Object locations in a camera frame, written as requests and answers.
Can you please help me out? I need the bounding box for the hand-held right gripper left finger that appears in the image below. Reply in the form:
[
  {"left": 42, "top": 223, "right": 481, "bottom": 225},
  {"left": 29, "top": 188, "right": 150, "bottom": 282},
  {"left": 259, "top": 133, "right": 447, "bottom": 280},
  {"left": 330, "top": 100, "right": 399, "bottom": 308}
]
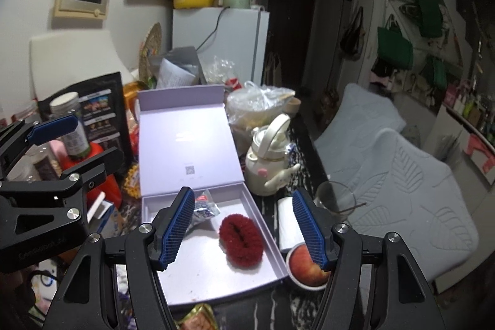
[{"left": 42, "top": 186, "right": 196, "bottom": 330}]

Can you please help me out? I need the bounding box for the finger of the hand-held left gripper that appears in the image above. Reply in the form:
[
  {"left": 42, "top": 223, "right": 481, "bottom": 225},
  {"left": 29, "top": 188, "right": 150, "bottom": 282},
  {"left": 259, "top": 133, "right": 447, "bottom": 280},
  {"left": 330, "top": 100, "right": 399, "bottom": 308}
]
[
  {"left": 0, "top": 146, "right": 125, "bottom": 209},
  {"left": 0, "top": 114, "right": 78, "bottom": 181}
]

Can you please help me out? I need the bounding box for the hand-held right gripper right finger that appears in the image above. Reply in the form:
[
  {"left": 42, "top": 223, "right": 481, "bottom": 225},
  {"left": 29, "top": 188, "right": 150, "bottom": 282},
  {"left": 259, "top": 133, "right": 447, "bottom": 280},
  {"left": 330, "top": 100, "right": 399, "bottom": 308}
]
[{"left": 292, "top": 189, "right": 453, "bottom": 330}]

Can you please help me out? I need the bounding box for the red fluffy scrunchie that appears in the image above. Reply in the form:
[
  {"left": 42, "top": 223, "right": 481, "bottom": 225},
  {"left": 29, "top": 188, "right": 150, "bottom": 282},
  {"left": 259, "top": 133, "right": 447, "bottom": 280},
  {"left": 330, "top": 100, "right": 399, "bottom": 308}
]
[{"left": 219, "top": 214, "right": 264, "bottom": 269}]

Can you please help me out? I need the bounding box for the purple gift box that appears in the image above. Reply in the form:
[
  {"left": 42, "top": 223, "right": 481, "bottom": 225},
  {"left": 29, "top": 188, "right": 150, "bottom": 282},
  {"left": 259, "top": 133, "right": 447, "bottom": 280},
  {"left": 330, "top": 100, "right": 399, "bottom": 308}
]
[{"left": 137, "top": 84, "right": 291, "bottom": 303}]

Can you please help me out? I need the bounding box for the gold green snack packet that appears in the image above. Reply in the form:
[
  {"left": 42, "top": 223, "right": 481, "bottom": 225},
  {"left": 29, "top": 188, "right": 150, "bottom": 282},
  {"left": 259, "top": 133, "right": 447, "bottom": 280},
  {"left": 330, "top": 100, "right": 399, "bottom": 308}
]
[{"left": 176, "top": 303, "right": 219, "bottom": 330}]

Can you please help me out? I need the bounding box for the jar with white lid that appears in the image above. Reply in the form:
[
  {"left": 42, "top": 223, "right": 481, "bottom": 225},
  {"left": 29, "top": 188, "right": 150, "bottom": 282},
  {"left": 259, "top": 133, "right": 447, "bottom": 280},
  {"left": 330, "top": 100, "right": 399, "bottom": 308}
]
[{"left": 49, "top": 92, "right": 91, "bottom": 161}]

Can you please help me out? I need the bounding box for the red plastic container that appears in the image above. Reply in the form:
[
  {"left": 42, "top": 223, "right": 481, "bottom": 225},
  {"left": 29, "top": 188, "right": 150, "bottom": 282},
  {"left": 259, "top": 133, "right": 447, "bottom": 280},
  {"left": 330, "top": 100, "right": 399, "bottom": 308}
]
[{"left": 62, "top": 142, "right": 123, "bottom": 212}]

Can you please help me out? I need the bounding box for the white paper roll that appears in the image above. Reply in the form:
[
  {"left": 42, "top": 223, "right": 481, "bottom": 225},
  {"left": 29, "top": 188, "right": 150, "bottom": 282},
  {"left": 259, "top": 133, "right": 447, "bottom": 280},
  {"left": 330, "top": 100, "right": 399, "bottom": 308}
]
[{"left": 276, "top": 196, "right": 306, "bottom": 252}]

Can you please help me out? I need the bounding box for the red apple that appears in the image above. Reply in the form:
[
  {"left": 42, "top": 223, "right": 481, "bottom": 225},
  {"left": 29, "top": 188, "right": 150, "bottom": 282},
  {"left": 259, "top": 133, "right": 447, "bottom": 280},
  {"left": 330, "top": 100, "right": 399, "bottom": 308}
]
[{"left": 289, "top": 244, "right": 332, "bottom": 286}]

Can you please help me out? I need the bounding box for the small silver foil packet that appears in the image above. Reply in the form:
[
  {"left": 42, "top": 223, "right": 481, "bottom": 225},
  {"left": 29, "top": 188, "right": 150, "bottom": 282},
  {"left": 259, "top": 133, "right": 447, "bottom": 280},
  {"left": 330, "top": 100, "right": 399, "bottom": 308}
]
[{"left": 191, "top": 190, "right": 221, "bottom": 227}]

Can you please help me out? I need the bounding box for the yellow snack bag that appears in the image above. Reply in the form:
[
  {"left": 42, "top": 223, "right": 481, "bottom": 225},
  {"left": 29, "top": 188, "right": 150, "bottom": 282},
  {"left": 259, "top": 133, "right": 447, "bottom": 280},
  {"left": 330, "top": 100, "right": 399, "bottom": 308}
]
[{"left": 124, "top": 164, "right": 140, "bottom": 198}]

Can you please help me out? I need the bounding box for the clear glass cup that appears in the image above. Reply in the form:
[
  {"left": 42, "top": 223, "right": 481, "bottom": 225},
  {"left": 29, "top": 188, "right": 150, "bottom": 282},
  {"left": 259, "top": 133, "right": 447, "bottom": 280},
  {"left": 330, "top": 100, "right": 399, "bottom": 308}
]
[{"left": 314, "top": 181, "right": 367, "bottom": 226}]

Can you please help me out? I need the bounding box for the white and blue carton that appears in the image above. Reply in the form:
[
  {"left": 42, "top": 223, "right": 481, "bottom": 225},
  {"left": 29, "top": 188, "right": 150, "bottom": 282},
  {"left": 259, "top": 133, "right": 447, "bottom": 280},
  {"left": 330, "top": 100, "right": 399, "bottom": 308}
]
[{"left": 87, "top": 193, "right": 118, "bottom": 235}]

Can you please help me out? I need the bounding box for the white teapot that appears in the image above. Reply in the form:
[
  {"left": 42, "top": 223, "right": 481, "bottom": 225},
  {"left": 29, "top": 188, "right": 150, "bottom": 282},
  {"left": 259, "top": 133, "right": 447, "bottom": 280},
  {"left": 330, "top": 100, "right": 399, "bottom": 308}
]
[{"left": 245, "top": 114, "right": 301, "bottom": 196}]

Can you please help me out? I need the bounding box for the grey quilted sofa cushion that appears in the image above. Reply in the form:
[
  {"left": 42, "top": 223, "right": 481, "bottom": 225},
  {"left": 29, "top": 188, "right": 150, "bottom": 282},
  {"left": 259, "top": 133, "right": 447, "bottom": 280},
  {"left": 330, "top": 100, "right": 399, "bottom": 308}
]
[
  {"left": 329, "top": 129, "right": 478, "bottom": 294},
  {"left": 314, "top": 83, "right": 407, "bottom": 161}
]

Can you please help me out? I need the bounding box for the round woven tray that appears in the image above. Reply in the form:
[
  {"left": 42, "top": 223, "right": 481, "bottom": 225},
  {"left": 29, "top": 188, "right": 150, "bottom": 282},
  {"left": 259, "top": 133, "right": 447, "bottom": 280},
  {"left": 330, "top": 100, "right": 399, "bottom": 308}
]
[{"left": 138, "top": 22, "right": 163, "bottom": 83}]

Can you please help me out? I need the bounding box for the small wooden cup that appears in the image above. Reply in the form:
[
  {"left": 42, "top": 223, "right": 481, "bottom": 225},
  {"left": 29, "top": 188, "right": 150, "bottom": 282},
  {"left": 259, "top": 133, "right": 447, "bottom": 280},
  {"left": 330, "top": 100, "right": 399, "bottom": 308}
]
[{"left": 285, "top": 97, "right": 302, "bottom": 117}]

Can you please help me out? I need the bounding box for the grey paper bag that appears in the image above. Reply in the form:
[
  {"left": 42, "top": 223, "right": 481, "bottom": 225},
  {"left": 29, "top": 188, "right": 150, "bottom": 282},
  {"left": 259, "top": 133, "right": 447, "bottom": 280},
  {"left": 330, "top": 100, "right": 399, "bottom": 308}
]
[{"left": 151, "top": 46, "right": 207, "bottom": 88}]

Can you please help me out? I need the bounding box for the clear plastic food bag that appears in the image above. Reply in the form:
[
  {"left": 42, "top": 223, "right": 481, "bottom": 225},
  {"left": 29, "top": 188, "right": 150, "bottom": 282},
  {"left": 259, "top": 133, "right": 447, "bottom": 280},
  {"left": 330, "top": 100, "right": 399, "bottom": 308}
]
[{"left": 226, "top": 81, "right": 296, "bottom": 130}]

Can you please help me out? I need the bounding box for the crinkled clear plastic bag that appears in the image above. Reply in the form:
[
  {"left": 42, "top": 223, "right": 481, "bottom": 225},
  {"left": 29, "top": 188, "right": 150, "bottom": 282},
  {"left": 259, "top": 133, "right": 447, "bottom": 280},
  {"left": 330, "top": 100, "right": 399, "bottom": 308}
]
[{"left": 203, "top": 55, "right": 236, "bottom": 84}]

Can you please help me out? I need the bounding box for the pink cloth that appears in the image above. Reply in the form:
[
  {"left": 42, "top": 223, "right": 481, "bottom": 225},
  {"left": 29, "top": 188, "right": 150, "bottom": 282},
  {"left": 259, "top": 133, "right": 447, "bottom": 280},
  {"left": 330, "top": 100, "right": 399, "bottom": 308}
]
[{"left": 466, "top": 135, "right": 495, "bottom": 174}]

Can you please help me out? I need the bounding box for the white fridge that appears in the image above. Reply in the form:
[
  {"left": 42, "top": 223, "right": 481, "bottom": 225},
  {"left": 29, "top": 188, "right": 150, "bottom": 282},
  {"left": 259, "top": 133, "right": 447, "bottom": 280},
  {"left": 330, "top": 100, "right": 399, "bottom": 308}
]
[{"left": 172, "top": 7, "right": 270, "bottom": 85}]

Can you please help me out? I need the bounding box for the dark wooden door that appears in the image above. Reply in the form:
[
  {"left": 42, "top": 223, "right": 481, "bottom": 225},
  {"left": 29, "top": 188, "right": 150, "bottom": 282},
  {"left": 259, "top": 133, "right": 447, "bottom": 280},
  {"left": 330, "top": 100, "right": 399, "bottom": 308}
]
[{"left": 267, "top": 0, "right": 316, "bottom": 87}]

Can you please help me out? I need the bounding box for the dark handbag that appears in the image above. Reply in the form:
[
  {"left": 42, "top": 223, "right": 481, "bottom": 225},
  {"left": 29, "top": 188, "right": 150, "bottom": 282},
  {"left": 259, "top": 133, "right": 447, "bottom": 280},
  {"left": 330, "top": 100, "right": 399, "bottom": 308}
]
[{"left": 339, "top": 7, "right": 366, "bottom": 62}]

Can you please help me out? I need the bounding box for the green tote bag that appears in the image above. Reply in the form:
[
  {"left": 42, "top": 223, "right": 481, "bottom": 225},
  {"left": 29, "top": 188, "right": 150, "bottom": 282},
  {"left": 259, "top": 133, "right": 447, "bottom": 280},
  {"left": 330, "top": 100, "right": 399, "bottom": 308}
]
[
  {"left": 421, "top": 57, "right": 447, "bottom": 89},
  {"left": 377, "top": 15, "right": 414, "bottom": 71},
  {"left": 415, "top": 0, "right": 443, "bottom": 39}
]

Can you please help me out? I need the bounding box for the row of bottles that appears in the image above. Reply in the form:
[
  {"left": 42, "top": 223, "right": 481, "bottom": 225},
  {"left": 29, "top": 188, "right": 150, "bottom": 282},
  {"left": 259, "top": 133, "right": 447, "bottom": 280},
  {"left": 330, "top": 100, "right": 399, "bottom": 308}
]
[{"left": 443, "top": 80, "right": 495, "bottom": 145}]

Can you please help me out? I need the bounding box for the black power cord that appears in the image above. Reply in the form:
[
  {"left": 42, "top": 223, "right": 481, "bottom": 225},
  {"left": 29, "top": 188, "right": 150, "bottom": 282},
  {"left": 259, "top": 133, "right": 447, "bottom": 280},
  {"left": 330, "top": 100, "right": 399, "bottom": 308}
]
[{"left": 195, "top": 7, "right": 233, "bottom": 53}]

